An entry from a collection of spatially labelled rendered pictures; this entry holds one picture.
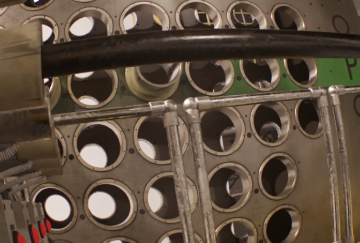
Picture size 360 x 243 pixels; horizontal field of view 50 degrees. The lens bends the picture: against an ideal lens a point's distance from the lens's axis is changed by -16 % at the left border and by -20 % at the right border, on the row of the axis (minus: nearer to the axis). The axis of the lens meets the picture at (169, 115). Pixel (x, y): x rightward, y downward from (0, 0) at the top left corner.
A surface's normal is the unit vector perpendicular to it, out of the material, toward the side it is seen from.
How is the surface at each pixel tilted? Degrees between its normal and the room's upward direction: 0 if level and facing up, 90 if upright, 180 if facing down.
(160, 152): 90
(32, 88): 139
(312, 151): 90
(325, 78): 90
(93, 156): 90
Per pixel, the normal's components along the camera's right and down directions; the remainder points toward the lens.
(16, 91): 0.26, 0.60
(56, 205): 0.22, -0.20
